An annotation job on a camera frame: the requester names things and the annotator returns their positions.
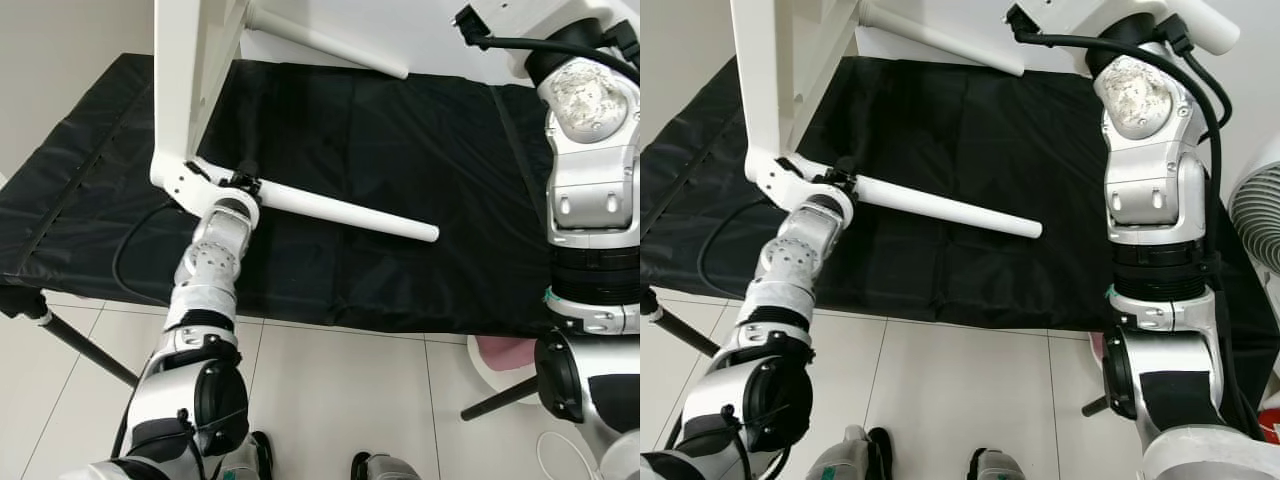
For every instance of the grey robot left foot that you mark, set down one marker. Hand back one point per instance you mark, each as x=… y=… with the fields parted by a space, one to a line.
x=245 y=460
x=850 y=458

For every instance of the white electric fan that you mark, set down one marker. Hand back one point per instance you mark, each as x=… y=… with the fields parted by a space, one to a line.
x=1258 y=215

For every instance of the pink plastic stool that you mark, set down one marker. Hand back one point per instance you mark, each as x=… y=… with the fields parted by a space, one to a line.
x=505 y=350
x=1096 y=346

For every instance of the black tablecloth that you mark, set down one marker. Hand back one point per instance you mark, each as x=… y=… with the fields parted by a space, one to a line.
x=980 y=150
x=380 y=150

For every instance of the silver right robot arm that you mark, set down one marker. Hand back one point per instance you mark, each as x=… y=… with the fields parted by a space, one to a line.
x=595 y=180
x=1150 y=180

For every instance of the white plastic children table top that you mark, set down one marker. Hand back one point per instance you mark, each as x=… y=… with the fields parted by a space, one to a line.
x=760 y=80
x=175 y=80

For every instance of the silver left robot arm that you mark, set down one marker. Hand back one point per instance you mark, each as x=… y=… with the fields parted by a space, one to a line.
x=790 y=300
x=200 y=300

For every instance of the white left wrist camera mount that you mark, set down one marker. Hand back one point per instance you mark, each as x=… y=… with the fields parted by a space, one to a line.
x=190 y=192
x=785 y=188

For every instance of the small red object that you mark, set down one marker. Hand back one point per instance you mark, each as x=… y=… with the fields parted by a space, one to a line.
x=1270 y=425

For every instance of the white plastic table leg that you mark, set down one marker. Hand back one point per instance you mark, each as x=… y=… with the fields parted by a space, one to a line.
x=330 y=42
x=950 y=210
x=1210 y=28
x=340 y=212
x=940 y=40

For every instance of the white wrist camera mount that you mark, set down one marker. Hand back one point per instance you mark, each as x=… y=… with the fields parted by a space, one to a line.
x=190 y=192
x=1110 y=15
x=785 y=188
x=560 y=15

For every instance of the white round base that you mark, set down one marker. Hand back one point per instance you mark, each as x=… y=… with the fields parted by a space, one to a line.
x=485 y=375

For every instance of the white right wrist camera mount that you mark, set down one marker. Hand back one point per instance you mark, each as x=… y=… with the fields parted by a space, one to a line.
x=1110 y=15
x=560 y=15

